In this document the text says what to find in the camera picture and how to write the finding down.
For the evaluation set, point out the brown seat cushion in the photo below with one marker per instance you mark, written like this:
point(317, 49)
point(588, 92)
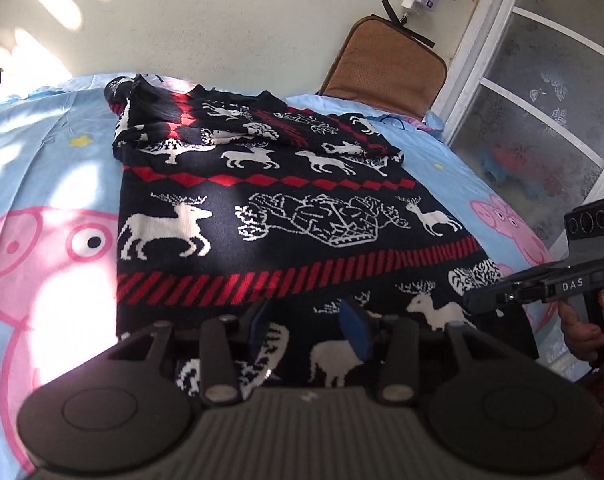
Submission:
point(386, 67)

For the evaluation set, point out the white framed glass door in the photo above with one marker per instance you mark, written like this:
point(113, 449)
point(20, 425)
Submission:
point(541, 60)

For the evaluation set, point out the white plug adapter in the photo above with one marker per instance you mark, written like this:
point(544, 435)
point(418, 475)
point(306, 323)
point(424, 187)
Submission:
point(417, 1)

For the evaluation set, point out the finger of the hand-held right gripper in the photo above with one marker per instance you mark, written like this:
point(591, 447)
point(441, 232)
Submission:
point(484, 297)

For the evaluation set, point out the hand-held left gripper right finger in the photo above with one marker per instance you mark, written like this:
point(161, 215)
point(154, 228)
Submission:
point(356, 332)

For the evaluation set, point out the person's right hand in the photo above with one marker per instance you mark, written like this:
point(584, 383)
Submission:
point(581, 335)

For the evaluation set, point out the dark reindeer pattern sweater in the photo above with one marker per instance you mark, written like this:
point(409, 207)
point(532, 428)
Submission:
point(282, 220)

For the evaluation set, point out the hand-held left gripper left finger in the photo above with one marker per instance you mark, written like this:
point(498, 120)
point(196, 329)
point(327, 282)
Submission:
point(259, 332)

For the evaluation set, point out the light blue cartoon bed sheet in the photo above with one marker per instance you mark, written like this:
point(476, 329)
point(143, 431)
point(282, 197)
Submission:
point(57, 125)

